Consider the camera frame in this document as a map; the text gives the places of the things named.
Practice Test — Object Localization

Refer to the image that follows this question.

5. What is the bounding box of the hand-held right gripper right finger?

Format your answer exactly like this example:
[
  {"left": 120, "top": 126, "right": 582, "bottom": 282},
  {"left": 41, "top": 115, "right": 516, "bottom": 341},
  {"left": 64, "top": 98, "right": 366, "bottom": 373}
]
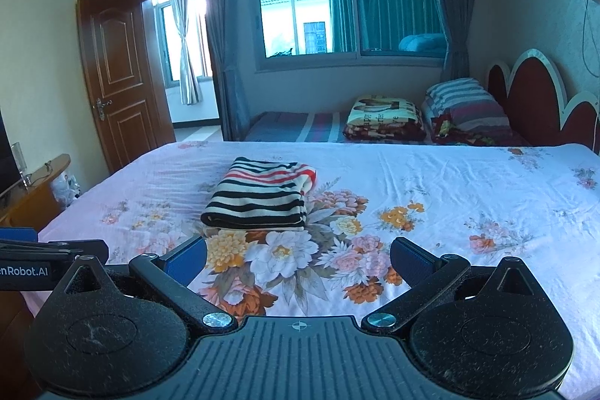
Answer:
[{"left": 361, "top": 236, "right": 540, "bottom": 334}]

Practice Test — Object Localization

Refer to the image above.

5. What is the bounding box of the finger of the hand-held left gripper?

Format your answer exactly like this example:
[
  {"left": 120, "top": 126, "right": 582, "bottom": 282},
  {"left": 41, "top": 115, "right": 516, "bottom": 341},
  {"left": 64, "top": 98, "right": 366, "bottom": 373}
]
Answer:
[
  {"left": 0, "top": 228, "right": 38, "bottom": 244},
  {"left": 0, "top": 240, "right": 110, "bottom": 264}
]

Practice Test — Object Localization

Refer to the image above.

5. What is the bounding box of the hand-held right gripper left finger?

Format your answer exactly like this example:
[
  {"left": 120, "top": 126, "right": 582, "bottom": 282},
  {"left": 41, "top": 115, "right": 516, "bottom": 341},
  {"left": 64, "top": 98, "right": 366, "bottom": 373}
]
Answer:
[{"left": 56, "top": 235, "right": 239, "bottom": 334}]

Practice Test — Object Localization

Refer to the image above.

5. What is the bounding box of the striped knit sweater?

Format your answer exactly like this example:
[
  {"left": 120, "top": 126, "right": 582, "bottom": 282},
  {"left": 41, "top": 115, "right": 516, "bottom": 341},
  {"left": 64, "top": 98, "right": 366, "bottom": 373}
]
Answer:
[{"left": 201, "top": 156, "right": 318, "bottom": 233}]

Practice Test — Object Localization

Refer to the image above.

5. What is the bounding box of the wooden furniture piece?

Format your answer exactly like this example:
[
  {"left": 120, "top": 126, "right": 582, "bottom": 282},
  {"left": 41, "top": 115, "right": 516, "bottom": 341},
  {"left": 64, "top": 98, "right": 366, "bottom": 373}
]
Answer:
[{"left": 0, "top": 154, "right": 71, "bottom": 227}]

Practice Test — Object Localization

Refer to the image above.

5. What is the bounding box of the white plastic bag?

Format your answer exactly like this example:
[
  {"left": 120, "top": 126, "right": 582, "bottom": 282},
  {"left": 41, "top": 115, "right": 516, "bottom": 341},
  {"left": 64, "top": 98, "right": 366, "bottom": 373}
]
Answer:
[{"left": 51, "top": 172, "right": 80, "bottom": 207}]

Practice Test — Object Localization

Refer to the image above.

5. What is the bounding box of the floral bed sheet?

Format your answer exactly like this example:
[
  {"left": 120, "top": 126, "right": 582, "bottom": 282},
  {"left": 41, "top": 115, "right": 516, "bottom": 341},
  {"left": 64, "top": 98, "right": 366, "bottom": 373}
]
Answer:
[{"left": 23, "top": 141, "right": 600, "bottom": 400}]

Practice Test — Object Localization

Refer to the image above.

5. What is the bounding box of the clear glass jar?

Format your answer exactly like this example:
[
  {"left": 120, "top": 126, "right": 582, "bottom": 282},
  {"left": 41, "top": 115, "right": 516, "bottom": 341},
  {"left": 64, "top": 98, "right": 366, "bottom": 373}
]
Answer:
[{"left": 10, "top": 142, "right": 25, "bottom": 186}]

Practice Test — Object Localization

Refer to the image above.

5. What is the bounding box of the red cartoon print quilt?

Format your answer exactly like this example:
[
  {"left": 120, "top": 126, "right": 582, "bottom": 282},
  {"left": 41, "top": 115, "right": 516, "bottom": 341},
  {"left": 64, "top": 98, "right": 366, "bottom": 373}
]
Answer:
[{"left": 431, "top": 119, "right": 530, "bottom": 147}]

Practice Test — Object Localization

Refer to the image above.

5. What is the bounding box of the folded cream printed blanket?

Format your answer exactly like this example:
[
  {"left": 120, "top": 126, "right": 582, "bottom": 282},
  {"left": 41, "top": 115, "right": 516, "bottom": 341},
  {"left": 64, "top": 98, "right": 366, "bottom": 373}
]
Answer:
[{"left": 343, "top": 96, "right": 425, "bottom": 142}]

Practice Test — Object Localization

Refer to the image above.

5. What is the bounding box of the brown wooden door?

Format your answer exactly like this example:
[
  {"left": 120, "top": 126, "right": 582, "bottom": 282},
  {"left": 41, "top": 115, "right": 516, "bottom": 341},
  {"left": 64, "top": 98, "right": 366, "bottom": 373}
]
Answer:
[{"left": 76, "top": 0, "right": 176, "bottom": 173}]

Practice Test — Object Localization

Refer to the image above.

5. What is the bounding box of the striped pillow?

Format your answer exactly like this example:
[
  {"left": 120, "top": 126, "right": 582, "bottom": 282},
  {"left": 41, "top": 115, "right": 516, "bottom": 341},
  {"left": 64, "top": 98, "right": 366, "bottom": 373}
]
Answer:
[{"left": 424, "top": 78, "right": 512, "bottom": 133}]

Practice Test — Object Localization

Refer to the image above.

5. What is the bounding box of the bed with striped sheet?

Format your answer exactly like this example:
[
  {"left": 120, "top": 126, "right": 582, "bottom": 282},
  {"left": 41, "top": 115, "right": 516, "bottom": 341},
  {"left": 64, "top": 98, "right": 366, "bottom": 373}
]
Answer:
[{"left": 244, "top": 111, "right": 350, "bottom": 143}]

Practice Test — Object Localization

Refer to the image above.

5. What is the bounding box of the red and white headboard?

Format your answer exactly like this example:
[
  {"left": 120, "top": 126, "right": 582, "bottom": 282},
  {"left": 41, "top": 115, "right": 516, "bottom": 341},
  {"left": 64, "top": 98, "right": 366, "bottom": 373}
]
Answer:
[{"left": 485, "top": 48, "right": 600, "bottom": 148}]

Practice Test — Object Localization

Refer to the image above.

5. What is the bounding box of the white sheer curtain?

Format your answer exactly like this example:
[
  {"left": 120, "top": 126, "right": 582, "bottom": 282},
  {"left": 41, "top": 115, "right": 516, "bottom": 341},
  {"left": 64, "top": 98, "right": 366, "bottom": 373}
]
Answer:
[{"left": 171, "top": 0, "right": 203, "bottom": 105}]

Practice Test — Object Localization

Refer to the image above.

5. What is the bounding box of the folded blue quilt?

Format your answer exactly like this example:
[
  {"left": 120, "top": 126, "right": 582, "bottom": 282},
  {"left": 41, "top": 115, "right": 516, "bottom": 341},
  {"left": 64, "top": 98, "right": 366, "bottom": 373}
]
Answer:
[{"left": 398, "top": 33, "right": 446, "bottom": 54}]

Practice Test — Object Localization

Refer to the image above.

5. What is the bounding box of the white charging cable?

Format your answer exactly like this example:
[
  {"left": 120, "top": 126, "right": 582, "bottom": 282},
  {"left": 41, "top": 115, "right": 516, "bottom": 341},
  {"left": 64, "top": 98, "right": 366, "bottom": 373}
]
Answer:
[{"left": 581, "top": 0, "right": 600, "bottom": 133}]

